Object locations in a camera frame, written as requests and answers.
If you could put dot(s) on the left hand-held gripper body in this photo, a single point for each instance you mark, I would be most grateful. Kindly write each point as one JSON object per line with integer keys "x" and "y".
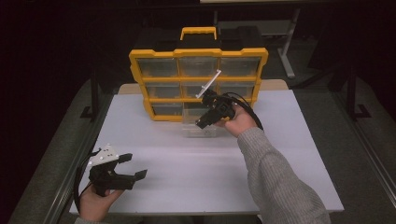
{"x": 106, "y": 179}

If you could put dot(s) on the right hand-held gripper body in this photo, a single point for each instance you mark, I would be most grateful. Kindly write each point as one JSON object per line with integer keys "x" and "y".
{"x": 224, "y": 109}

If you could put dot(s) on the clear plastic drawer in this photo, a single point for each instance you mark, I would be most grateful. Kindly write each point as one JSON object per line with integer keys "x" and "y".
{"x": 191, "y": 132}

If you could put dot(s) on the yellow black organizer case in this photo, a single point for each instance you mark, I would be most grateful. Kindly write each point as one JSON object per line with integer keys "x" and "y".
{"x": 199, "y": 78}

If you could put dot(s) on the person's right hand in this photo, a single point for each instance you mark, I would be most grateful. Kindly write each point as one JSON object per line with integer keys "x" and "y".
{"x": 241, "y": 123}

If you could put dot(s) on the person's left hand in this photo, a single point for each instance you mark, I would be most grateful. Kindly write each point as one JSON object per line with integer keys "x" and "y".
{"x": 93, "y": 207}

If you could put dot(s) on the grid of clear closed drawers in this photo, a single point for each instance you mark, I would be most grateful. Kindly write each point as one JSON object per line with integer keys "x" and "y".
{"x": 158, "y": 67}

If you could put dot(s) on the black metal stand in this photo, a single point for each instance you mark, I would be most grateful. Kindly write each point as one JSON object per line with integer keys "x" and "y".
{"x": 351, "y": 93}
{"x": 94, "y": 93}

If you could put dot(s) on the aluminium frame rail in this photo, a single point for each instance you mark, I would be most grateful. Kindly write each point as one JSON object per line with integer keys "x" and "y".
{"x": 67, "y": 186}
{"x": 373, "y": 161}

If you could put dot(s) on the white metal desk frame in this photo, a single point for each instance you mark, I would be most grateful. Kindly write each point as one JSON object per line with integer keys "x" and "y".
{"x": 288, "y": 56}

